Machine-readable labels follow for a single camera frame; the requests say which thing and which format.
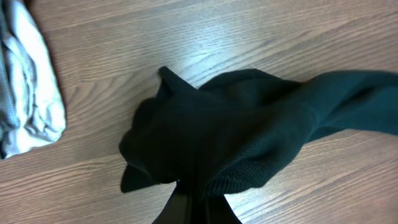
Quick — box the black t-shirt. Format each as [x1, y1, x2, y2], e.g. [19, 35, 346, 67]
[119, 67, 397, 197]

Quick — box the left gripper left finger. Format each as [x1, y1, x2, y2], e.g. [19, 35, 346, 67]
[152, 181, 192, 224]

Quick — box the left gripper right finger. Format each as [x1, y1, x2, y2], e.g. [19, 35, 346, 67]
[206, 195, 242, 224]

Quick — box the folded beige garment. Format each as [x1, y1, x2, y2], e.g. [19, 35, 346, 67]
[2, 0, 67, 159]

